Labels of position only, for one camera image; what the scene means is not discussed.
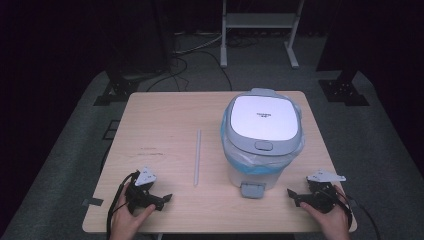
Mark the dark equipment box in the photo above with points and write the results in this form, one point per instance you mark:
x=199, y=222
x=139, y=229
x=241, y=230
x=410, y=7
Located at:
x=143, y=33

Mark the thin white stick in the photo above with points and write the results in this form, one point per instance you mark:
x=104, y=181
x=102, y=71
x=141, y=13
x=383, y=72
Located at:
x=197, y=156

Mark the white metal stand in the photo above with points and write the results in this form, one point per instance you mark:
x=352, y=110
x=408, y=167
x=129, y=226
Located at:
x=260, y=20

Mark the person's right hand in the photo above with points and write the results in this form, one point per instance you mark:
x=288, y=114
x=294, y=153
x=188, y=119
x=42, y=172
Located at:
x=328, y=221

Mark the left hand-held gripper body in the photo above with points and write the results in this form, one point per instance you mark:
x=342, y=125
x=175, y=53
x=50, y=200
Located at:
x=140, y=195

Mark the white pedal trash can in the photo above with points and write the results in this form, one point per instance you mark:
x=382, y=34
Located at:
x=263, y=133

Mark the black stand base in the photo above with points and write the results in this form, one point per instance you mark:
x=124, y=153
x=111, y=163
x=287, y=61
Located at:
x=343, y=90
x=116, y=88

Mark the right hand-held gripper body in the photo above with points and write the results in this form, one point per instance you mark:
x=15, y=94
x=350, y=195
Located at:
x=321, y=195

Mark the grey tape piece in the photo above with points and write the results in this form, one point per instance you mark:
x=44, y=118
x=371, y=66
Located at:
x=92, y=201

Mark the person's left hand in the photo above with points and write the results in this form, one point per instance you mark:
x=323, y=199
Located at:
x=128, y=220

